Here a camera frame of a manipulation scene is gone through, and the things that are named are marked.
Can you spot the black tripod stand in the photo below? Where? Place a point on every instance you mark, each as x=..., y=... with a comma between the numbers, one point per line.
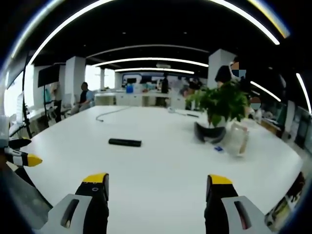
x=26, y=102

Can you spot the black headset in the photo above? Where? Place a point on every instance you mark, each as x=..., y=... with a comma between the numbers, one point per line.
x=209, y=133

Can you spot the small white device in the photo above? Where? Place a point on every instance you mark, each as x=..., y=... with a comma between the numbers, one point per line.
x=171, y=110

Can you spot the black remote control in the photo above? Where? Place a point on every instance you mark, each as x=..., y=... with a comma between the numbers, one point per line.
x=124, y=142

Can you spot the green potted plant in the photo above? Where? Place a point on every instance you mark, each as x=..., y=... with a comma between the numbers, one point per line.
x=223, y=103

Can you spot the black pen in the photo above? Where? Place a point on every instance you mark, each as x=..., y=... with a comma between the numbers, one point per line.
x=192, y=115

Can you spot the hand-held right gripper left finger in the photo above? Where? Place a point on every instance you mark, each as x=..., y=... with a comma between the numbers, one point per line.
x=80, y=207

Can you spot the small blue card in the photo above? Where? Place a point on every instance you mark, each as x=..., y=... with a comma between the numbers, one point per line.
x=218, y=148

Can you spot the black monitor on stand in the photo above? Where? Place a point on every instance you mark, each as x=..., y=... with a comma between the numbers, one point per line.
x=48, y=76

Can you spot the blue box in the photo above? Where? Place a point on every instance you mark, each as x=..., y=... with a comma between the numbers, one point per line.
x=129, y=89

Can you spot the white counter cabinets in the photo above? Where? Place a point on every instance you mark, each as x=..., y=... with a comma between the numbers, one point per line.
x=139, y=98

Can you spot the clear plastic jar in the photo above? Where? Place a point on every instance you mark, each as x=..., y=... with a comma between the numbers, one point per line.
x=236, y=142

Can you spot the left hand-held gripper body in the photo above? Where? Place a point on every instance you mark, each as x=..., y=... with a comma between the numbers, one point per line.
x=4, y=136

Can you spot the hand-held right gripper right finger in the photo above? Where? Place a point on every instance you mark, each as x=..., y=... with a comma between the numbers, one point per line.
x=224, y=207

